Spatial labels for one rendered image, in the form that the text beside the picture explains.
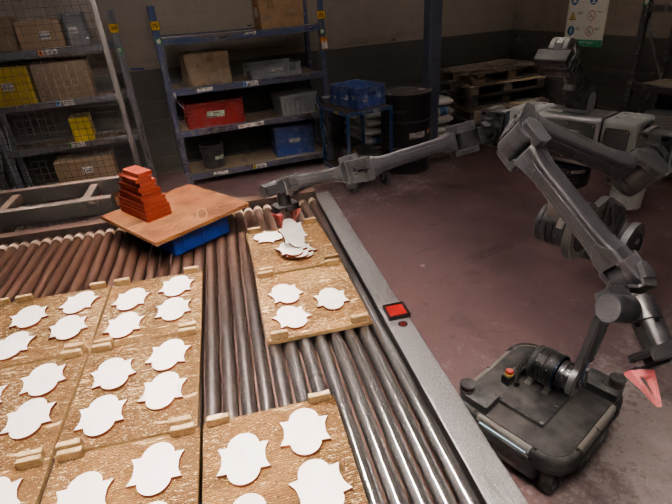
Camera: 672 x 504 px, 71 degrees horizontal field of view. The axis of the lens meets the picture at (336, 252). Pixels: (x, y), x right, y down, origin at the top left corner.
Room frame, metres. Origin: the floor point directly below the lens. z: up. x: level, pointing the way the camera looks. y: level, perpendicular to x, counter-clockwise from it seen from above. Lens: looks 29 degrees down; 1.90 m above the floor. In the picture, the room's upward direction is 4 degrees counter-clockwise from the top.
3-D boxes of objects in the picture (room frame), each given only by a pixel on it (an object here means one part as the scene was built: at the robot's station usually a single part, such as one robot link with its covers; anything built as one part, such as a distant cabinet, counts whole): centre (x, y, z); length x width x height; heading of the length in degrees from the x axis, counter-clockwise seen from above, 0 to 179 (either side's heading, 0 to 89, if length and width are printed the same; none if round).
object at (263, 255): (1.85, 0.20, 0.93); 0.41 x 0.35 x 0.02; 14
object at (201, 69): (5.75, 1.32, 1.26); 0.49 x 0.38 x 0.34; 115
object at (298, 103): (6.01, 0.38, 0.76); 0.50 x 0.36 x 0.24; 115
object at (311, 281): (1.43, 0.11, 0.93); 0.41 x 0.35 x 0.02; 12
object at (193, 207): (2.12, 0.75, 1.03); 0.50 x 0.50 x 0.02; 47
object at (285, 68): (5.93, 0.59, 1.16); 0.60 x 0.40 x 0.15; 112
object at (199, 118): (5.72, 1.31, 0.78); 0.66 x 0.45 x 0.28; 109
